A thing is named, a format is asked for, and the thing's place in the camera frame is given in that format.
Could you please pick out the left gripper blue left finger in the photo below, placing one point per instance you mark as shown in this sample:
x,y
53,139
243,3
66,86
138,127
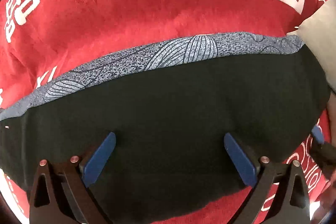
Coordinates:
x,y
93,163

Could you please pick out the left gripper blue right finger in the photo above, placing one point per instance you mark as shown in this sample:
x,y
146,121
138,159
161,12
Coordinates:
x,y
243,158

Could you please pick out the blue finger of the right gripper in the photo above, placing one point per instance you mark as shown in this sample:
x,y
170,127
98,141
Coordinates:
x,y
317,134

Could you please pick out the black and grey patterned pants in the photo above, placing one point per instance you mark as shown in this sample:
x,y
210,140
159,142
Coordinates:
x,y
169,105

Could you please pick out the red blanket with white characters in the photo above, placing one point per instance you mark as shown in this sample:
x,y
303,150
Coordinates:
x,y
43,39

